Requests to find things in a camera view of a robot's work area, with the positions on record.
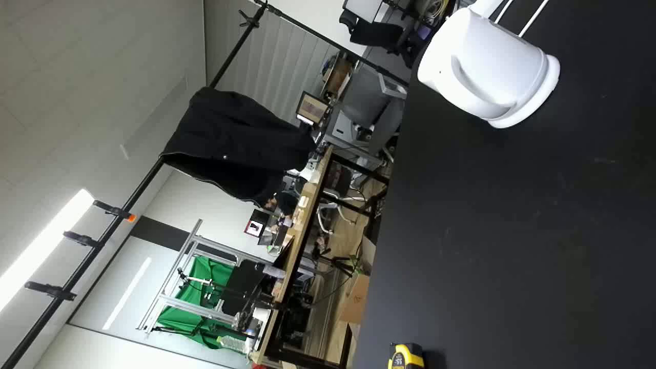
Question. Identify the white corrugated panel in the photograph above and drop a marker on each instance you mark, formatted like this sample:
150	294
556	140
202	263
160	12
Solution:
287	63

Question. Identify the silver metal rack frame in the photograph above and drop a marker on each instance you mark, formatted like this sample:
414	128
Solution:
193	232

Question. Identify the black hanging cloth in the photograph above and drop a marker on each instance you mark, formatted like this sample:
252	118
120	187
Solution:
232	143

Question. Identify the black bag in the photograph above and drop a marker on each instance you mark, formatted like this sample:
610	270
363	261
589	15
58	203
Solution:
375	34

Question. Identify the small cardboard box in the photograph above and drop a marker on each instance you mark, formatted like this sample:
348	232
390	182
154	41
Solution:
356	298

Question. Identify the long wooden desk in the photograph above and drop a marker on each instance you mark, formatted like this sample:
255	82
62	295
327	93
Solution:
300	217

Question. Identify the large cardboard box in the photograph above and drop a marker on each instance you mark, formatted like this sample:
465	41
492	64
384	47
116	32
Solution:
350	236

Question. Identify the black clamp with orange tip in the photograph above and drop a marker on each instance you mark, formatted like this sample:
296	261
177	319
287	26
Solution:
114	209

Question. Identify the black backdrop stand pole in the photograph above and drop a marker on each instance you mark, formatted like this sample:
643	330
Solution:
329	39
42	321

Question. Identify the dark picture frame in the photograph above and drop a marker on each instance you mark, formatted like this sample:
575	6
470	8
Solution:
312	108

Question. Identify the grey box machine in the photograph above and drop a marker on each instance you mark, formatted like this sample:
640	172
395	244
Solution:
366	104

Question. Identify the black spring clamp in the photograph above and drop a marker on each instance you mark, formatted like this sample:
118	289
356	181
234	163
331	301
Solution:
83	238
53	289

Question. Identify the green cloth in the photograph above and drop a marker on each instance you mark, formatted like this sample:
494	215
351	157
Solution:
205	278
195	324

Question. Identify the yellow tape measure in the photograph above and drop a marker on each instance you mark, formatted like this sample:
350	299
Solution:
406	357

